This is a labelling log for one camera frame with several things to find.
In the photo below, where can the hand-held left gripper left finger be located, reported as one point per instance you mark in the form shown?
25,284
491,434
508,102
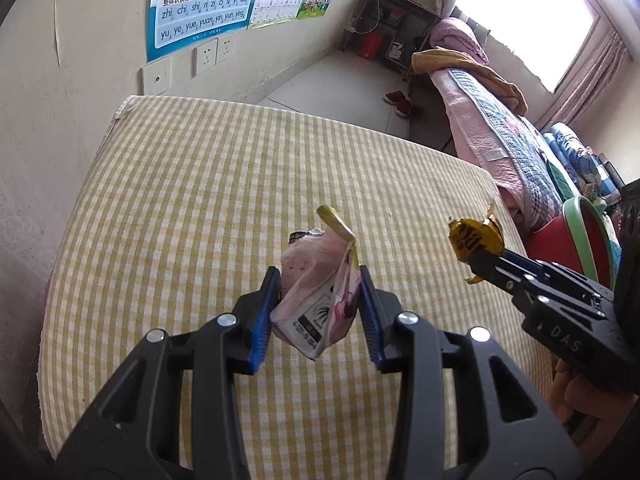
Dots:
262,325

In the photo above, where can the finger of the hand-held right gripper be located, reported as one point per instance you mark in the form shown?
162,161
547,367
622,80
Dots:
495,275
545,272

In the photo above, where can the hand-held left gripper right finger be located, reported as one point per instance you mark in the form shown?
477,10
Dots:
372,320

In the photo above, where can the red bin green rim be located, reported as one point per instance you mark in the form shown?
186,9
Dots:
550,240

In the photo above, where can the yellow snack wrapper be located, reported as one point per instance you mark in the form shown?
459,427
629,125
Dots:
475,240

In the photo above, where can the pink white snack wrapper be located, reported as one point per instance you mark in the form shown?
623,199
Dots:
315,305

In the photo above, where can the person's right hand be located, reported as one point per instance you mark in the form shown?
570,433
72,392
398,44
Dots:
575,400

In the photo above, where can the blue bedding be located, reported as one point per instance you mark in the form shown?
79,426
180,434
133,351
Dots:
570,150

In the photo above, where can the bed with patterned quilt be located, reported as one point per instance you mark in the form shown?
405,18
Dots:
505,125

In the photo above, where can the pink bedspread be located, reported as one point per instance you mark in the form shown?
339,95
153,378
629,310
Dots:
465,125

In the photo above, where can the red shoe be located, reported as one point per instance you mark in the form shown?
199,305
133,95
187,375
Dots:
404,108
394,97

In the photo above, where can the tan blanket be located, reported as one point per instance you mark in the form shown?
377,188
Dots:
450,62

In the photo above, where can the white red bag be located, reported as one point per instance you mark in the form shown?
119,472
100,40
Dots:
395,54

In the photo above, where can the purple folded blanket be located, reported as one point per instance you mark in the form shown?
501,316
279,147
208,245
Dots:
455,35

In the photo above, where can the window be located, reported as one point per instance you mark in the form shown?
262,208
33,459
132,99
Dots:
525,20

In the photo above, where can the red box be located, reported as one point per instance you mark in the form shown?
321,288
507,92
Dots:
371,44

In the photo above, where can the black metal shelf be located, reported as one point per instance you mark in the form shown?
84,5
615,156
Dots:
407,0

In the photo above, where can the white round-port wall plate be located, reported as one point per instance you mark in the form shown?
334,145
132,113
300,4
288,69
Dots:
156,77

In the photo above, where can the white wall socket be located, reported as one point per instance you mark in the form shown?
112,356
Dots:
205,58
223,49

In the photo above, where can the blue bordered wall poster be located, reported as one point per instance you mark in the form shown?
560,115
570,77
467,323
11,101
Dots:
200,10

